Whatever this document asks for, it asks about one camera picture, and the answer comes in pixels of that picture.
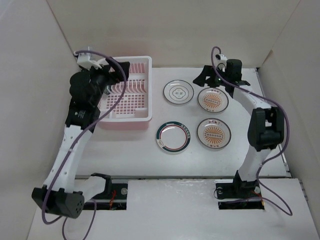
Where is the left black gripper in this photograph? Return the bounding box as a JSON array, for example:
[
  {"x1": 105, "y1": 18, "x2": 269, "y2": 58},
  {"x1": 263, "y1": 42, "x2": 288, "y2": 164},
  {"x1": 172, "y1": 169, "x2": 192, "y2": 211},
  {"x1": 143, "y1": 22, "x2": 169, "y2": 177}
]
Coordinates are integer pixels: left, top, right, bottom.
[{"x1": 83, "y1": 57, "x2": 130, "y2": 106}]

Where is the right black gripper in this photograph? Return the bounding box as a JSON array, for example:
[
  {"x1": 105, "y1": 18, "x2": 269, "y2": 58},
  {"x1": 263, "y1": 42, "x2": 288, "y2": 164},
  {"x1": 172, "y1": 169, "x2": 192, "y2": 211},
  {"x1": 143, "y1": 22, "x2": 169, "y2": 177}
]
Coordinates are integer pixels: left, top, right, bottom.
[{"x1": 192, "y1": 65, "x2": 230, "y2": 88}]

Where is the white plate with flower emblem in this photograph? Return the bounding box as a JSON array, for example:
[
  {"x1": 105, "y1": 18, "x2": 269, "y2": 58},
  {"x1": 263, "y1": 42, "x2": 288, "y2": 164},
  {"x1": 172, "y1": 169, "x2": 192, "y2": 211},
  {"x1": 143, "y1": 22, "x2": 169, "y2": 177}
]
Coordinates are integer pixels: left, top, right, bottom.
[{"x1": 163, "y1": 80, "x2": 194, "y2": 105}]

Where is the dark teal patterned plate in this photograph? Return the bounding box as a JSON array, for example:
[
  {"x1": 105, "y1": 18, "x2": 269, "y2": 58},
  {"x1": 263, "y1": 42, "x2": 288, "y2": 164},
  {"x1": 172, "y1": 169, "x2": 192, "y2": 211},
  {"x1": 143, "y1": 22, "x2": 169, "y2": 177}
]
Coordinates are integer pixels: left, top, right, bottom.
[{"x1": 104, "y1": 85, "x2": 113, "y2": 95}]

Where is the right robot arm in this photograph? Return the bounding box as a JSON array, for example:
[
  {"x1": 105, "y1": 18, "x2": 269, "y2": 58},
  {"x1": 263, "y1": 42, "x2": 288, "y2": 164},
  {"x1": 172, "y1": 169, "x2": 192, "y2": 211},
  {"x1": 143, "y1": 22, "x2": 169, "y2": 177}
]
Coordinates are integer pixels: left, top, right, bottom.
[{"x1": 193, "y1": 54, "x2": 290, "y2": 199}]

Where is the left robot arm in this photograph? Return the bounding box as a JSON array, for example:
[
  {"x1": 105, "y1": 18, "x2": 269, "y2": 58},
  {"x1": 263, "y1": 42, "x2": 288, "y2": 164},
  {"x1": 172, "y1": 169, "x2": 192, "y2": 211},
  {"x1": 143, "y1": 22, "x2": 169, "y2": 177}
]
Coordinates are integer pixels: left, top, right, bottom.
[{"x1": 31, "y1": 57, "x2": 131, "y2": 225}]

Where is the pink plastic dish rack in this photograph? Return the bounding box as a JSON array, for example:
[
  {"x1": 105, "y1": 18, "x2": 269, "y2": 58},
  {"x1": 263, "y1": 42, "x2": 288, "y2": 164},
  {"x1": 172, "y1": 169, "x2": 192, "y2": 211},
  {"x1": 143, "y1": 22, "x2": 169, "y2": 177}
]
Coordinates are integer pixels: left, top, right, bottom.
[{"x1": 97, "y1": 56, "x2": 152, "y2": 131}]

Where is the upper orange sunburst plate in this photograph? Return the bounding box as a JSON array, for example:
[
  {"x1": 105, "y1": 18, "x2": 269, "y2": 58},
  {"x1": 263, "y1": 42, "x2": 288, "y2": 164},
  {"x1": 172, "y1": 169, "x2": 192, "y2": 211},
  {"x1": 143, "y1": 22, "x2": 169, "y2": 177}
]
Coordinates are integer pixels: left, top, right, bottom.
[{"x1": 197, "y1": 87, "x2": 229, "y2": 113}]

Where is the orange sunburst plate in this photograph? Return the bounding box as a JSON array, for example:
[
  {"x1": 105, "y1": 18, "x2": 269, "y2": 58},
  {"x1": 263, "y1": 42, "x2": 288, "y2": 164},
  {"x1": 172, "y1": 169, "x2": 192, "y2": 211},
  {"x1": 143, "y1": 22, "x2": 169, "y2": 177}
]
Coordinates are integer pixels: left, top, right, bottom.
[
  {"x1": 197, "y1": 87, "x2": 229, "y2": 113},
  {"x1": 196, "y1": 118, "x2": 232, "y2": 150}
]

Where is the lower orange sunburst plate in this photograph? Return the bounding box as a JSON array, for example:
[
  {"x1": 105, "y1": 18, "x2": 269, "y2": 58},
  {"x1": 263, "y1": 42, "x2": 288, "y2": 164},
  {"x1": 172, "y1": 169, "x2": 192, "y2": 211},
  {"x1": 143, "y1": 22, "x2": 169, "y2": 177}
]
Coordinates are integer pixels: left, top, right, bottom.
[{"x1": 196, "y1": 118, "x2": 232, "y2": 150}]

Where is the white plate green red rim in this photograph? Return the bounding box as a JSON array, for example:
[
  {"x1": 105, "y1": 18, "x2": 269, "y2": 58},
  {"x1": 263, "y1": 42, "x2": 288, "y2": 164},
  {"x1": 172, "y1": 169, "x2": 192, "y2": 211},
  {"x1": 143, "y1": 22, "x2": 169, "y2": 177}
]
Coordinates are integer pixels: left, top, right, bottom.
[{"x1": 155, "y1": 121, "x2": 191, "y2": 154}]

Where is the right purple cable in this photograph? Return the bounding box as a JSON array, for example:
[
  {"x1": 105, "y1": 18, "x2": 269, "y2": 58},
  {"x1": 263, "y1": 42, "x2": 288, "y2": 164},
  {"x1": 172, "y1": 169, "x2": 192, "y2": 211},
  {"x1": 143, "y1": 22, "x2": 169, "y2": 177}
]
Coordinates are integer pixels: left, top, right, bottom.
[{"x1": 211, "y1": 46, "x2": 293, "y2": 217}]

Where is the purple cable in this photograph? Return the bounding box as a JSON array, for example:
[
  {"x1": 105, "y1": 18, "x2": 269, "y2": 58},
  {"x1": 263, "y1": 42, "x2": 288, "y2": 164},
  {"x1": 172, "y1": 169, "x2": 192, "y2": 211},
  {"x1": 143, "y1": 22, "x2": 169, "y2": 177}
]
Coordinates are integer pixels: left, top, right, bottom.
[
  {"x1": 40, "y1": 50, "x2": 127, "y2": 238},
  {"x1": 211, "y1": 46, "x2": 293, "y2": 217}
]

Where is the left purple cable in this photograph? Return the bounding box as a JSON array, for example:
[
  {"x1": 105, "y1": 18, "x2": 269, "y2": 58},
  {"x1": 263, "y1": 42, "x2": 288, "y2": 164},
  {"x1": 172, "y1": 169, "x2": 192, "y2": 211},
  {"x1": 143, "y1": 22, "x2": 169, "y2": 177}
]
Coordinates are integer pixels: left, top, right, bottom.
[{"x1": 40, "y1": 50, "x2": 127, "y2": 238}]

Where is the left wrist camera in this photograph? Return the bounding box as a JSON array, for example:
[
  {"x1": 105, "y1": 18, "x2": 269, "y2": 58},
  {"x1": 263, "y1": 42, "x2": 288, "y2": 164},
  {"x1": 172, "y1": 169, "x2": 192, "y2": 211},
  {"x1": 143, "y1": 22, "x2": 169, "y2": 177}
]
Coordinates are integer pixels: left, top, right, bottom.
[{"x1": 73, "y1": 51, "x2": 102, "y2": 70}]

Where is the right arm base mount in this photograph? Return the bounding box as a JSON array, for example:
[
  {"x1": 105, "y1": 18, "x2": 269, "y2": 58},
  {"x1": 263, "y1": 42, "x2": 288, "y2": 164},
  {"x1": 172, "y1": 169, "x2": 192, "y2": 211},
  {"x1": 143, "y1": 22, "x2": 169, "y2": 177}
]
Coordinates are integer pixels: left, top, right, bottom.
[{"x1": 215, "y1": 181, "x2": 265, "y2": 210}]

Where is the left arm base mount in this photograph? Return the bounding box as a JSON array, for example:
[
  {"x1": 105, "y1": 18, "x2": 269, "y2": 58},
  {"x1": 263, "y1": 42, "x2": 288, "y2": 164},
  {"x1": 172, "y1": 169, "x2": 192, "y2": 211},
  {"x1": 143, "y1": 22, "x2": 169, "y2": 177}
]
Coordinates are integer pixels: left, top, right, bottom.
[{"x1": 93, "y1": 181, "x2": 128, "y2": 211}]

